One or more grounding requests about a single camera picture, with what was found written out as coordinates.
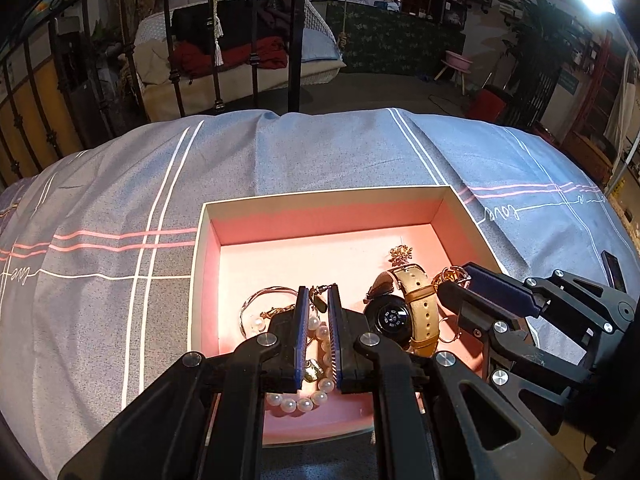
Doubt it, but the rose gold chain bracelet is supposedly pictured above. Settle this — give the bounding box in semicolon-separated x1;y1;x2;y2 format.
238;285;331;339

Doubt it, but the white pearl bracelet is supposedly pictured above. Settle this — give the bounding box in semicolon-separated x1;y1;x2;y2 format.
249;313;338;415

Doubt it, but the tan strap black wristwatch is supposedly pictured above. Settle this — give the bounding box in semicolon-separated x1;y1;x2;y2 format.
363;263;439;358

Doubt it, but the gold flower brooch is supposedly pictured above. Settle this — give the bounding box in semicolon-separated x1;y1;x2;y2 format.
388;244;412;268

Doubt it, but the silver ring cluster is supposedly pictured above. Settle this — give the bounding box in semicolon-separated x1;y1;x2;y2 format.
431;266;471;290

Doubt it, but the pale green pink-lined box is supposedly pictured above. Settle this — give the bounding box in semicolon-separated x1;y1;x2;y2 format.
188;184;507;447

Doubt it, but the black smartphone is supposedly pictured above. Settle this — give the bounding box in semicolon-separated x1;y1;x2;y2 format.
601;250;627;292

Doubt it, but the pink round stool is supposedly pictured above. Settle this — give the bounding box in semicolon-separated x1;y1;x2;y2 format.
434;50;473;94

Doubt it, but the grey-blue striped bedspread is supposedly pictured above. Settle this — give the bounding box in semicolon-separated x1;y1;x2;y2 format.
1;108;639;479

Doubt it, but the white wicker hanging chair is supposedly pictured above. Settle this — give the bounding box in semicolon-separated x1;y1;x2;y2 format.
131;0;347;122

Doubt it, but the dark green patterned cabinet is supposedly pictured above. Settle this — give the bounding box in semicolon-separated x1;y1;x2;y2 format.
312;0;465;78

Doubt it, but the red cushion blanket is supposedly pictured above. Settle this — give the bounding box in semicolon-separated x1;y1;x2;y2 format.
169;37;288;79

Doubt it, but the black iron bed frame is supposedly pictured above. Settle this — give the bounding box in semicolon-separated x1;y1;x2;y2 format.
1;0;312;184

